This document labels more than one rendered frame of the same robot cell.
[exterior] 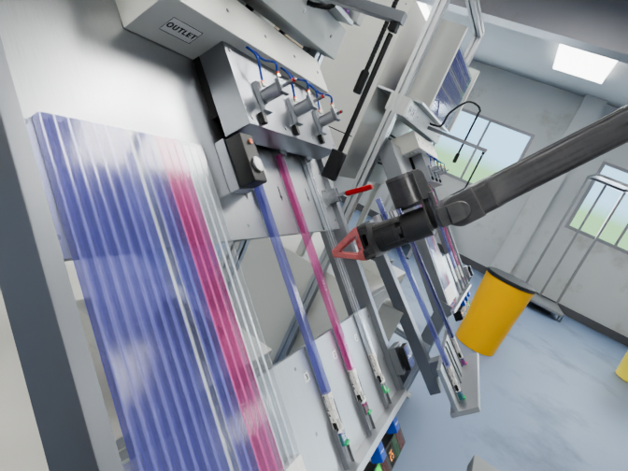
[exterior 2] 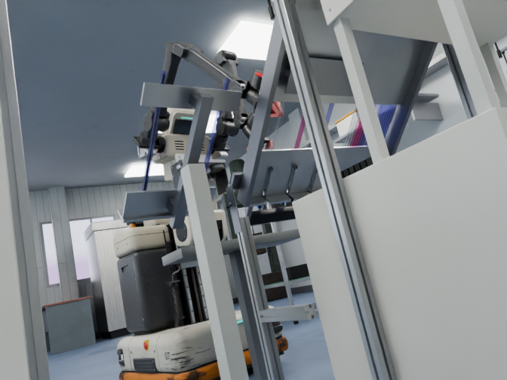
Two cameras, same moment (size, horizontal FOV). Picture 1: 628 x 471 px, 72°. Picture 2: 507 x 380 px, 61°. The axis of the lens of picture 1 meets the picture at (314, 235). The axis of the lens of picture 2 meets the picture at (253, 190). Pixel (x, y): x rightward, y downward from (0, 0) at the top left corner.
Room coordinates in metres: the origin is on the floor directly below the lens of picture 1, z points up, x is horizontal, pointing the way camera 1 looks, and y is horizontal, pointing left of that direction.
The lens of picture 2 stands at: (2.06, 0.66, 0.42)
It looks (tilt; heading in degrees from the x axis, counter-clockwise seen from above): 12 degrees up; 217
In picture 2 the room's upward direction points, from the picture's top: 13 degrees counter-clockwise
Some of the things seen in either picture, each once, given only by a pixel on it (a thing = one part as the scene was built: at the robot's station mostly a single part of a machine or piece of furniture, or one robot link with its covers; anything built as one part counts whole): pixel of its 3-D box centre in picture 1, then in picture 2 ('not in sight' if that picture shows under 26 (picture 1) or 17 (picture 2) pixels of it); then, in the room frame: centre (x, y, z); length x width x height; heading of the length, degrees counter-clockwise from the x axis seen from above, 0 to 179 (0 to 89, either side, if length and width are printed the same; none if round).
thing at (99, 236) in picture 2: not in sight; (135, 274); (-3.02, -6.32, 1.00); 1.56 x 1.20 x 2.01; 159
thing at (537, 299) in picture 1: (574, 247); not in sight; (6.31, -3.45, 1.00); 0.75 x 0.61 x 2.01; 159
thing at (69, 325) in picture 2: not in sight; (66, 325); (-1.74, -6.71, 0.38); 1.40 x 0.72 x 0.75; 69
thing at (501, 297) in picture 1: (492, 311); not in sight; (3.54, -1.63, 0.32); 0.42 x 0.41 x 0.65; 158
